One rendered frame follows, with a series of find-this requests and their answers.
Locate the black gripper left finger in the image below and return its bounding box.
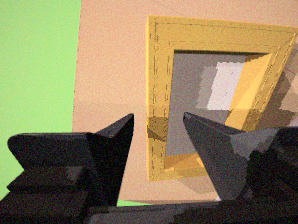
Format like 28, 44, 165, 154
7, 113, 134, 207

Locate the brown flat board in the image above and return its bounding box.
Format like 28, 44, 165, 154
71, 0, 298, 205

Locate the gold rectangular picture frame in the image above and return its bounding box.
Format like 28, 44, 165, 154
145, 15, 298, 182

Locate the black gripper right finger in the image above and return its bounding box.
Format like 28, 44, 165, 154
183, 112, 298, 200

